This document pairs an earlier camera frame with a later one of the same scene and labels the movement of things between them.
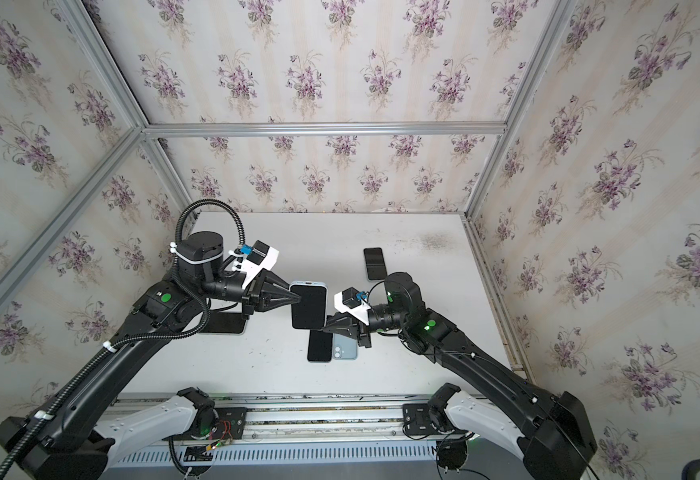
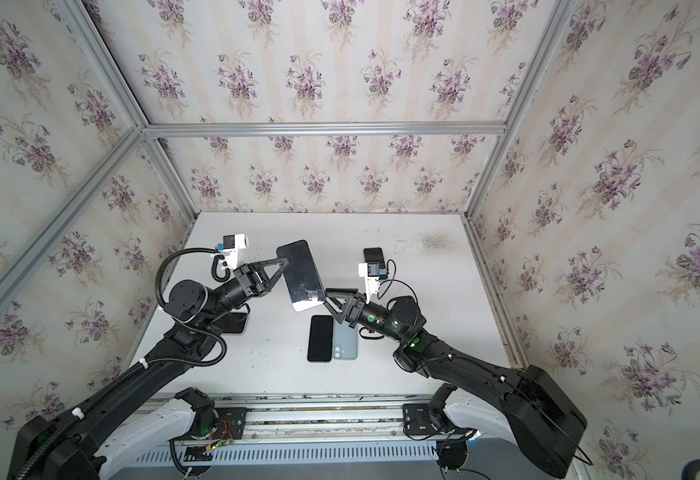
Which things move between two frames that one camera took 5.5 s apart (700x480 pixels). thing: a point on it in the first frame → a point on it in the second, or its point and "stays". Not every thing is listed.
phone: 344,348 stays
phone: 224,322 stays
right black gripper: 362,324 → 350,307
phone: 310,312 → 302,276
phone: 375,263 stays
